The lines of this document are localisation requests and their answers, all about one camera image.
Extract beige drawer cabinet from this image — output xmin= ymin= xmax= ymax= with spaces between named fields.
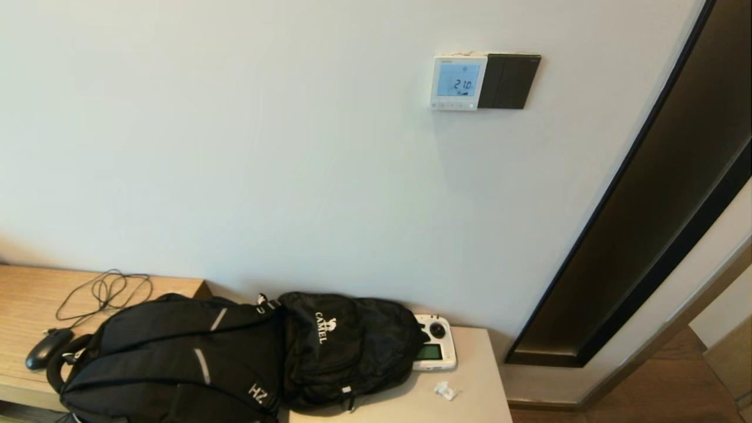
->
xmin=203 ymin=281 xmax=513 ymax=423

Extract thin black mouse cable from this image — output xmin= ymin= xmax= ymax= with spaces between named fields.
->
xmin=55 ymin=269 xmax=153 ymax=330

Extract black Camel logo backpack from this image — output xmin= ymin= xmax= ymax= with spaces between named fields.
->
xmin=277 ymin=291 xmax=429 ymax=412

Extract large black backpack grey stripes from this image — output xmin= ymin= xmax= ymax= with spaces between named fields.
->
xmin=46 ymin=293 xmax=286 ymax=423

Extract light brown wooden board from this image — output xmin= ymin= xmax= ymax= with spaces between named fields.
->
xmin=703 ymin=332 xmax=752 ymax=412

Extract white wall thermostat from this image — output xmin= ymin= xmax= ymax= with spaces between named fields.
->
xmin=429 ymin=55 xmax=488 ymax=112

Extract light wooden desk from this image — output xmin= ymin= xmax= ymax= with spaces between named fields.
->
xmin=0 ymin=263 xmax=213 ymax=423

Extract white remote controller with screen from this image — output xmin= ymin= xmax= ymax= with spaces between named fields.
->
xmin=412 ymin=314 xmax=458 ymax=372

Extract black wall switch panel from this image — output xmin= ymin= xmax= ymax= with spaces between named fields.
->
xmin=478 ymin=53 xmax=542 ymax=110

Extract black computer mouse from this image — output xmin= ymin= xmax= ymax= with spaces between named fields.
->
xmin=25 ymin=328 xmax=75 ymax=371

